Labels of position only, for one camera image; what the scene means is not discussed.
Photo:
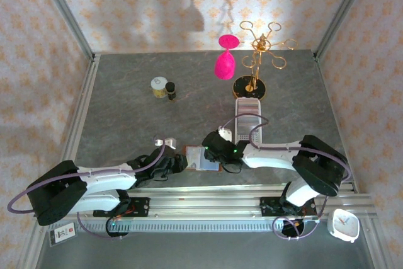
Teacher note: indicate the brown leather card holder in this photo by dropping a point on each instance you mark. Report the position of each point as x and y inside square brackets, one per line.
[196, 158]

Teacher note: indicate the white slotted plastic tray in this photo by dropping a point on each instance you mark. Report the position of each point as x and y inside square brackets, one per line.
[248, 130]

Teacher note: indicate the yellow can with white lid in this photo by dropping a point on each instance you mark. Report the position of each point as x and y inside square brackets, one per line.
[158, 84]

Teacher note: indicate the black and white tag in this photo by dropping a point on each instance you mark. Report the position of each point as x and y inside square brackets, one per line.
[63, 234]

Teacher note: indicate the pink wine glass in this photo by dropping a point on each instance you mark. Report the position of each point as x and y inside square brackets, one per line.
[225, 65]

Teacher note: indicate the stack of cards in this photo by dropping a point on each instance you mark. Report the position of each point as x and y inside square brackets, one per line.
[248, 111]

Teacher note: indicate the small dark bottle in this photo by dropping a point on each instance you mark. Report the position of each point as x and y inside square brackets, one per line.
[170, 91]

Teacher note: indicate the white square clock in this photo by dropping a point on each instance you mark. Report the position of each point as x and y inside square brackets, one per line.
[343, 225]

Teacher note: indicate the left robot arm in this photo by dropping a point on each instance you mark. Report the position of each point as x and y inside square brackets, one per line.
[104, 180]

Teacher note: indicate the aluminium frame post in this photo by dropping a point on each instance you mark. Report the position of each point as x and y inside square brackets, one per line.
[63, 14]
[343, 14]

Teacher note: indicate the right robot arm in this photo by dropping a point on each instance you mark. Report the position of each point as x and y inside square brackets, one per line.
[270, 158]

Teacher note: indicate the aluminium table side rail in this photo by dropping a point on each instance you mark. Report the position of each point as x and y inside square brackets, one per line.
[83, 105]

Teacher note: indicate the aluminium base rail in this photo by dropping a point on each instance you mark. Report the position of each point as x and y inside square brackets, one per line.
[204, 206]

